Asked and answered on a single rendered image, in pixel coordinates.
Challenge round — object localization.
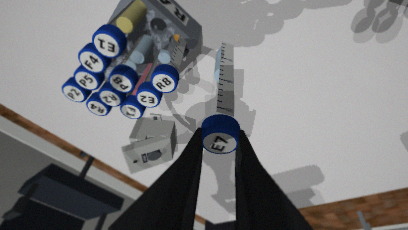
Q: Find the grey tube rack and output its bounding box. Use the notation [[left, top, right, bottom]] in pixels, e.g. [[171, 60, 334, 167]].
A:
[[104, 0, 202, 81]]

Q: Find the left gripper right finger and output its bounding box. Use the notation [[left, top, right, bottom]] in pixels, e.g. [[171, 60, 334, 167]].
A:
[[235, 130, 314, 230]]

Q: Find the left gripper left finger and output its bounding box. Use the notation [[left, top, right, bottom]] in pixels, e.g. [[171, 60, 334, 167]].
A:
[[108, 127, 203, 230]]

